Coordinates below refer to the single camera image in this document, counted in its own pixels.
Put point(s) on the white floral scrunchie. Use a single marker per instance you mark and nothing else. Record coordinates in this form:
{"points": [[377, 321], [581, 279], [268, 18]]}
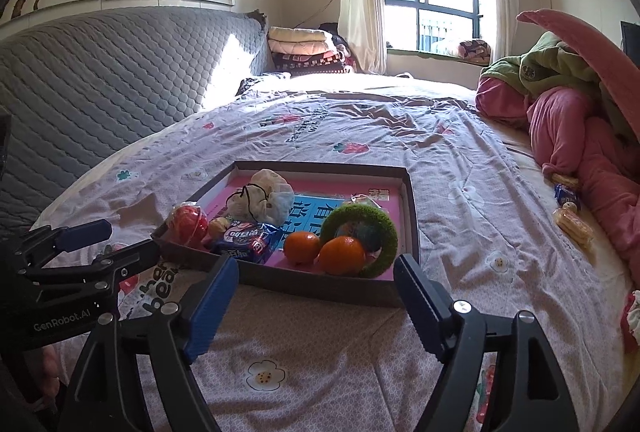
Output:
{"points": [[630, 322]]}

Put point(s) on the blue cookie snack packet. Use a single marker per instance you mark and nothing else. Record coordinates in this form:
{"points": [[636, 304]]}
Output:
{"points": [[249, 241]]}

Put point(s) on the yellow snack packet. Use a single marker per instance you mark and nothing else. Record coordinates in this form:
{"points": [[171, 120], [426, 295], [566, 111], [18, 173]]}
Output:
{"points": [[573, 226]]}

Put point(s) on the folded blankets stack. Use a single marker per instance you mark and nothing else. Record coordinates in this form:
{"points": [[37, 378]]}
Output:
{"points": [[303, 51]]}

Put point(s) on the grey quilted headboard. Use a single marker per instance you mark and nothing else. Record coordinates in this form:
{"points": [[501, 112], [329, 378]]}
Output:
{"points": [[76, 90]]}

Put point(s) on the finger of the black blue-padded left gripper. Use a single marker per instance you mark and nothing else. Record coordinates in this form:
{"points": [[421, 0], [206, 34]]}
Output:
{"points": [[97, 277], [48, 242]]}

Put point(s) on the pink strawberry bed sheet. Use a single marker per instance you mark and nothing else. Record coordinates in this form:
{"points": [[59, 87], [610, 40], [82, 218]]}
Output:
{"points": [[302, 350]]}

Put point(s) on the blue small snack packet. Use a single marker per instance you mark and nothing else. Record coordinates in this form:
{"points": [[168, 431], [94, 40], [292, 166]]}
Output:
{"points": [[565, 196]]}

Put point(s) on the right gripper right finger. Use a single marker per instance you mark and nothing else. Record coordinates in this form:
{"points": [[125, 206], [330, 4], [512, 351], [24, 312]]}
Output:
{"points": [[528, 392]]}

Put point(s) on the black wall television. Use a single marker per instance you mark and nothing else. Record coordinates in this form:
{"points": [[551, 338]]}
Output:
{"points": [[630, 39]]}

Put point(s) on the pink quilt pile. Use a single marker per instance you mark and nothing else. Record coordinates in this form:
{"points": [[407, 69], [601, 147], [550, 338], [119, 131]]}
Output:
{"points": [[568, 137]]}

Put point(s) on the patterned cushion on sill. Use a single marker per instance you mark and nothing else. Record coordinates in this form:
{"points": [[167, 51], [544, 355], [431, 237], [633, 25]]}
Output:
{"points": [[475, 51]]}

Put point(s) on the white drawstring mesh bag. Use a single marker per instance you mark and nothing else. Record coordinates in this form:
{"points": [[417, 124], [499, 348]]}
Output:
{"points": [[266, 198]]}

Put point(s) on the orange tangerine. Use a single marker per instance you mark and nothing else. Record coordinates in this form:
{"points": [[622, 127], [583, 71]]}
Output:
{"points": [[341, 256], [301, 247]]}

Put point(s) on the green blanket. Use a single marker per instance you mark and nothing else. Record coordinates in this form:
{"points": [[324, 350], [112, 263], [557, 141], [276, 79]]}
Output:
{"points": [[552, 63]]}

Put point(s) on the red toy egg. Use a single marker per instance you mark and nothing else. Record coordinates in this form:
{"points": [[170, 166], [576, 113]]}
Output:
{"points": [[187, 225]]}

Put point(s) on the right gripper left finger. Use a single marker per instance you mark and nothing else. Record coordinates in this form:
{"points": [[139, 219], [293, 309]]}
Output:
{"points": [[106, 390]]}

